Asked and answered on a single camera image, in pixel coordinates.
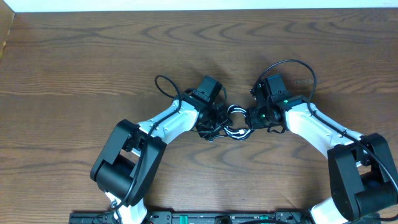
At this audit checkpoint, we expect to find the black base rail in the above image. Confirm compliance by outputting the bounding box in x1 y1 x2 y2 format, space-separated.
68 208 382 224

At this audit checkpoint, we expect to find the black usb cable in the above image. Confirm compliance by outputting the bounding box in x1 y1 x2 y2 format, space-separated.
198 104 254 141

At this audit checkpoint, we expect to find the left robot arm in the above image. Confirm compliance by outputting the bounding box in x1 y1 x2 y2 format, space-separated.
90 76 230 223

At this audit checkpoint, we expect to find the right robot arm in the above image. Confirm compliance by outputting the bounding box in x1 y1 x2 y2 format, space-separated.
246 74 397 223

